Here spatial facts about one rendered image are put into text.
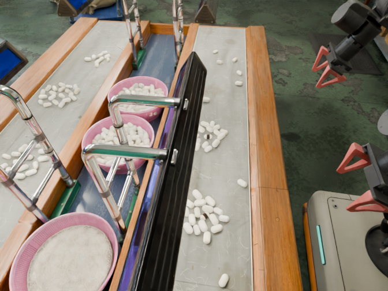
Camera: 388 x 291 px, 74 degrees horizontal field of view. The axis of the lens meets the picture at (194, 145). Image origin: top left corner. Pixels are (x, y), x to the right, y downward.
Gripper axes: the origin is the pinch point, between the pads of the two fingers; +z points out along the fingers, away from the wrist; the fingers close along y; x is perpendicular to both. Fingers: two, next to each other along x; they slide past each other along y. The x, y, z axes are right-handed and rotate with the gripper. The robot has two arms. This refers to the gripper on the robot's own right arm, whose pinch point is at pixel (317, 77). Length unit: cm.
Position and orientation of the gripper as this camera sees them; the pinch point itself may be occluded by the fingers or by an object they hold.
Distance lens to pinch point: 95.2
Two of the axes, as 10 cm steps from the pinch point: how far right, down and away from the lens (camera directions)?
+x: 8.8, 4.2, 2.3
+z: -4.5, 5.4, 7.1
